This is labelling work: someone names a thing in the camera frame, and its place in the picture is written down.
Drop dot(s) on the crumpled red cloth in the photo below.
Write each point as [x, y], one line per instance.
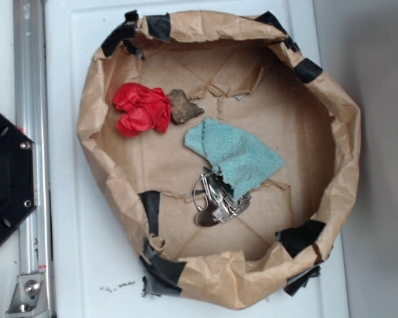
[143, 109]

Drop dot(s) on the aluminium frame rail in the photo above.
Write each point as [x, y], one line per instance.
[35, 233]

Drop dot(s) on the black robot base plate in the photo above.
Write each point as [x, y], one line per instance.
[17, 196]

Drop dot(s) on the aluminium corner bracket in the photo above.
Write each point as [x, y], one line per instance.
[29, 298]

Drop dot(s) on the brown rock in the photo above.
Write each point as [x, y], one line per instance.
[182, 108]

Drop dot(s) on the brown paper bag bin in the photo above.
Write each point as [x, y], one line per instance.
[250, 74]

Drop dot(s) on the blue terry cloth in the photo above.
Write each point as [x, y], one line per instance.
[242, 160]

